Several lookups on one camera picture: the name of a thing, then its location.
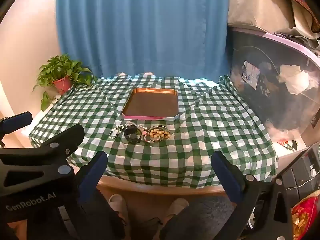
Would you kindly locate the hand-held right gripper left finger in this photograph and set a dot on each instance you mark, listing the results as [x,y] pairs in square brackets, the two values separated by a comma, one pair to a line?
[93,170]

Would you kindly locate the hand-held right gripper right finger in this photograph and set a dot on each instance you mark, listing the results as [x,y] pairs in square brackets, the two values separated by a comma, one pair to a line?
[225,177]

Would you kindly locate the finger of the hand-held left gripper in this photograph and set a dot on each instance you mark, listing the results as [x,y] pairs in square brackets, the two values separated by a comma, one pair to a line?
[17,122]
[62,140]

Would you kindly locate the black bangle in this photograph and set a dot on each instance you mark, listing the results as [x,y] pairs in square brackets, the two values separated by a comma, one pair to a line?
[132,138]

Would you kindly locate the copper tray with pink rim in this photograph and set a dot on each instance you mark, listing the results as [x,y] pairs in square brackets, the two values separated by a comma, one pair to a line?
[150,105]

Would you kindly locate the white shoe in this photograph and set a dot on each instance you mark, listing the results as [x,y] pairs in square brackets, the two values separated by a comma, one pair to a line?
[176,206]
[117,202]

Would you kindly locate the green checked tablecloth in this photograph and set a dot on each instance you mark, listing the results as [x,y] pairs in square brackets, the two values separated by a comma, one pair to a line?
[212,130]

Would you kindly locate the potted green plant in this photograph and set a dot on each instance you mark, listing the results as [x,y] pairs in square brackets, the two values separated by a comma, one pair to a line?
[62,83]

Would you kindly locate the dark cabinet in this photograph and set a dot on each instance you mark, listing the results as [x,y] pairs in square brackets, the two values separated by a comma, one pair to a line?
[300,170]

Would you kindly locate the clear storage box purple lid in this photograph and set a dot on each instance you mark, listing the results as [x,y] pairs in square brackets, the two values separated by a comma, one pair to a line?
[275,110]

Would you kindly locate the red patterned cushion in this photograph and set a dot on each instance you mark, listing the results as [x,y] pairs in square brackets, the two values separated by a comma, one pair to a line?
[306,212]

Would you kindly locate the white label sticker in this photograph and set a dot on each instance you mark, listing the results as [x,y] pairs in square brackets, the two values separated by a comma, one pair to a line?
[250,75]

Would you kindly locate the white crumpled cloth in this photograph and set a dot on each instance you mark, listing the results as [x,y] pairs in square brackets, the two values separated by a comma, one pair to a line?
[295,80]

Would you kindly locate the blue curtain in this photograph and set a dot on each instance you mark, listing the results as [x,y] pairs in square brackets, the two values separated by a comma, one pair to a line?
[140,30]

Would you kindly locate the grey cloth pile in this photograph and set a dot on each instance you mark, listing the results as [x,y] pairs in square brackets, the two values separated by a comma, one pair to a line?
[300,38]

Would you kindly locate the grey fabric box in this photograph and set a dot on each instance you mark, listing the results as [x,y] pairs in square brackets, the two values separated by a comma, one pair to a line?
[257,5]

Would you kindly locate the patterned fabric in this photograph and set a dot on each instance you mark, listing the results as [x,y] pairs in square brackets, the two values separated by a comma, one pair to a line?
[300,0]

